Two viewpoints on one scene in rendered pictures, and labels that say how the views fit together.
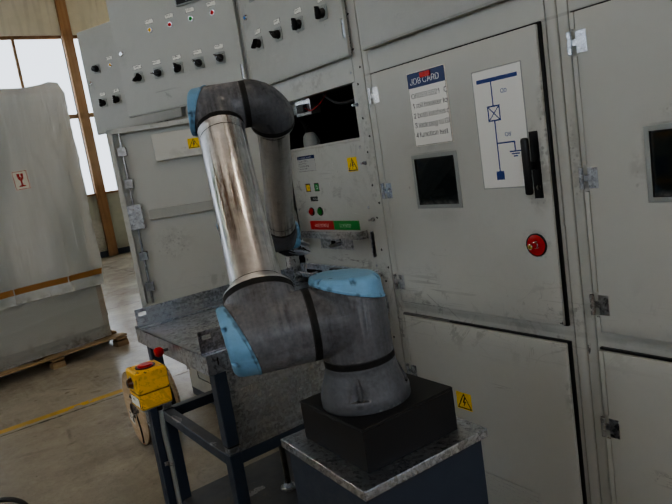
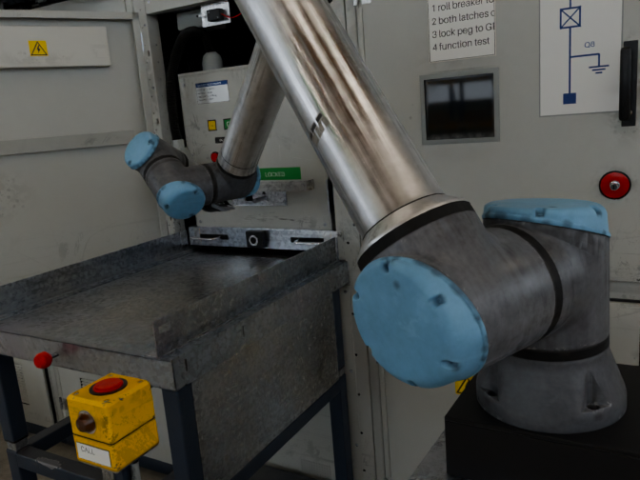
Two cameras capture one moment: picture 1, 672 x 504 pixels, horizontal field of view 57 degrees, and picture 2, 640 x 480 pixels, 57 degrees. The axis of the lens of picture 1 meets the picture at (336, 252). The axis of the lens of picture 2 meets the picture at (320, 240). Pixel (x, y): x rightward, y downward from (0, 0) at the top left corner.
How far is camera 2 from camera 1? 90 cm
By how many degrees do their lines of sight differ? 25
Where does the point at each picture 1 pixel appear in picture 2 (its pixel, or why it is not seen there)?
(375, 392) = (612, 389)
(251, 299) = (458, 241)
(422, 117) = (447, 23)
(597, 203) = not seen: outside the picture
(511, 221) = (578, 156)
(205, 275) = (50, 245)
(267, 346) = (505, 326)
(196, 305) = (61, 286)
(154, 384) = (134, 418)
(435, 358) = not seen: hidden behind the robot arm
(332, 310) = (571, 258)
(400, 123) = (405, 31)
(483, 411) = not seen: hidden behind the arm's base
